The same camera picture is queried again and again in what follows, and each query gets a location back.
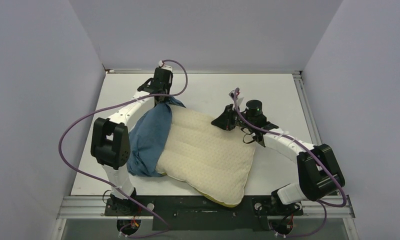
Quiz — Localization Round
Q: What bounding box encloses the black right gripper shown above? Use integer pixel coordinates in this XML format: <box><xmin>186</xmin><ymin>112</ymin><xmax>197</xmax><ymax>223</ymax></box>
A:
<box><xmin>213</xmin><ymin>103</ymin><xmax>255</xmax><ymax>131</ymax></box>

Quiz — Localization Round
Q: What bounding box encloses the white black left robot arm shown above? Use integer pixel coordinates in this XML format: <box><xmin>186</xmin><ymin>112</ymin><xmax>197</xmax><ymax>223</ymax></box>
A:
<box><xmin>90</xmin><ymin>65</ymin><xmax>173</xmax><ymax>215</ymax></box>

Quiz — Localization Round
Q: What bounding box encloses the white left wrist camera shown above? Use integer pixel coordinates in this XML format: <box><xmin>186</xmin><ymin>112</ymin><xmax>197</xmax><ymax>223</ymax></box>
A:
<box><xmin>158</xmin><ymin>60</ymin><xmax>173</xmax><ymax>72</ymax></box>

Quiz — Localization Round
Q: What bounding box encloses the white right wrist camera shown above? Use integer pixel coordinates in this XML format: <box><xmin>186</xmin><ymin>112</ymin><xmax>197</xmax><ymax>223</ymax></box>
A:
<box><xmin>229</xmin><ymin>88</ymin><xmax>245</xmax><ymax>108</ymax></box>

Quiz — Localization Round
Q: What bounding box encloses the yellow white pillow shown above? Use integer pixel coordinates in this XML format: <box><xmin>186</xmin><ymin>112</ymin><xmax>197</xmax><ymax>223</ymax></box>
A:
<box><xmin>155</xmin><ymin>105</ymin><xmax>256</xmax><ymax>208</ymax></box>

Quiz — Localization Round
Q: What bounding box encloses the aluminium frame rail right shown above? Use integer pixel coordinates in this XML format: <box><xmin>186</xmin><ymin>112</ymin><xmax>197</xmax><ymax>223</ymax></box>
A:
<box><xmin>292</xmin><ymin>71</ymin><xmax>323</xmax><ymax>145</ymax></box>

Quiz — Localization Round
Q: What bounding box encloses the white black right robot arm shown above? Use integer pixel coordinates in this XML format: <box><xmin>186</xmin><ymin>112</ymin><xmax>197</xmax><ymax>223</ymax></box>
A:
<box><xmin>211</xmin><ymin>99</ymin><xmax>345</xmax><ymax>214</ymax></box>

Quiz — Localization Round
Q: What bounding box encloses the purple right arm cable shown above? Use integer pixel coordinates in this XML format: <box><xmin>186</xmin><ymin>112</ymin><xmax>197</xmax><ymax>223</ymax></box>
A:
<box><xmin>232</xmin><ymin>87</ymin><xmax>348</xmax><ymax>239</ymax></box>

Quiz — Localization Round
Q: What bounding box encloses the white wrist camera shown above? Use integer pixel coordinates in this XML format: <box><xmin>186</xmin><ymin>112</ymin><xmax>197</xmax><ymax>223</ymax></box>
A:
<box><xmin>158</xmin><ymin>60</ymin><xmax>173</xmax><ymax>72</ymax></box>
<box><xmin>229</xmin><ymin>88</ymin><xmax>245</xmax><ymax>108</ymax></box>

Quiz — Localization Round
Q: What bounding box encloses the blue pillowcase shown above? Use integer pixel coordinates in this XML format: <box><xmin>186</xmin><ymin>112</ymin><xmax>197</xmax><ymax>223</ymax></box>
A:
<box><xmin>126</xmin><ymin>97</ymin><xmax>185</xmax><ymax>177</ymax></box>

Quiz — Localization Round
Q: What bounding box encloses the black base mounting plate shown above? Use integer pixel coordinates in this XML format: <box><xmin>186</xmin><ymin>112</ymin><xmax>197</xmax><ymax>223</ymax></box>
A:
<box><xmin>104</xmin><ymin>195</ymin><xmax>303</xmax><ymax>232</ymax></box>

